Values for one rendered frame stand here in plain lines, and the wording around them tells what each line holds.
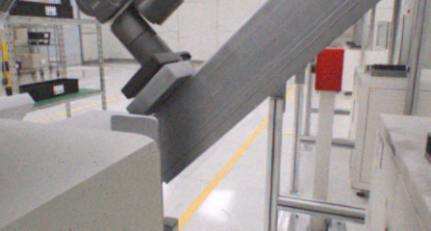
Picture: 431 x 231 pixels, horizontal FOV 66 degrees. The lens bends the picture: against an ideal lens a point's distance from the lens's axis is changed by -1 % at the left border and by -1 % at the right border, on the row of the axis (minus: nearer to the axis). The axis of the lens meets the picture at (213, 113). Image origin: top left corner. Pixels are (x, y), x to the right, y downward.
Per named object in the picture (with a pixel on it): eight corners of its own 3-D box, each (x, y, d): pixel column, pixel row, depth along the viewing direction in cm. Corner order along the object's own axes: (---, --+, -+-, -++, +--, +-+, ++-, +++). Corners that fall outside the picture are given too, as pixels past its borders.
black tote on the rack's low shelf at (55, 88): (23, 104, 235) (21, 89, 233) (6, 102, 241) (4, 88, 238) (80, 91, 288) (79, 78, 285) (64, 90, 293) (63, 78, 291)
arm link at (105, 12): (94, -3, 60) (74, -2, 51) (137, -52, 57) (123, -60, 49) (143, 45, 62) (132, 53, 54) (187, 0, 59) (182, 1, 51)
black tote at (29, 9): (12, 16, 222) (10, -2, 219) (-7, 16, 227) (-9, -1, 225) (73, 19, 274) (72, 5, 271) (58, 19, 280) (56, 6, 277)
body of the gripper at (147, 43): (194, 58, 60) (167, 28, 60) (168, 63, 50) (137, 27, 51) (171, 82, 62) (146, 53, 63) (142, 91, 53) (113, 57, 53)
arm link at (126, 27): (117, 30, 60) (100, 26, 55) (142, 2, 59) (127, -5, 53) (141, 58, 60) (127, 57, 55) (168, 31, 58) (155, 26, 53)
